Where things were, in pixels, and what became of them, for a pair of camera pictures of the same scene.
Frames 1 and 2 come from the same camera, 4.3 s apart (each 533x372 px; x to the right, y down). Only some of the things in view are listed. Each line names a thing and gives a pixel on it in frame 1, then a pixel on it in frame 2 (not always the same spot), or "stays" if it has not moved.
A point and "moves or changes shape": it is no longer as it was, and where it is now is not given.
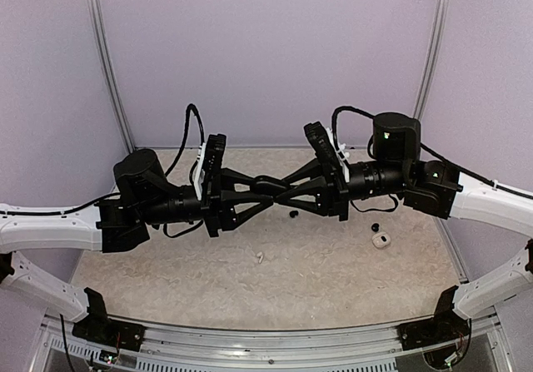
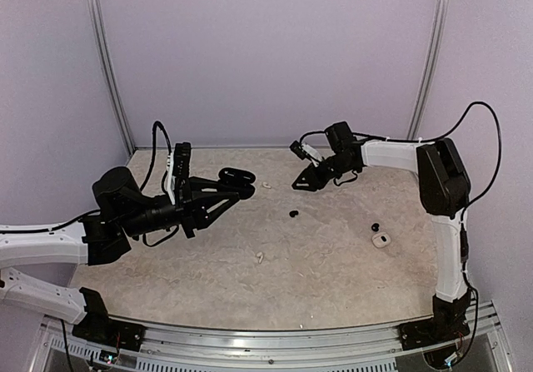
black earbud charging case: x=266 y=185 moves or changes shape
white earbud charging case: x=378 y=242 stays
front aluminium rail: x=55 y=345 stays
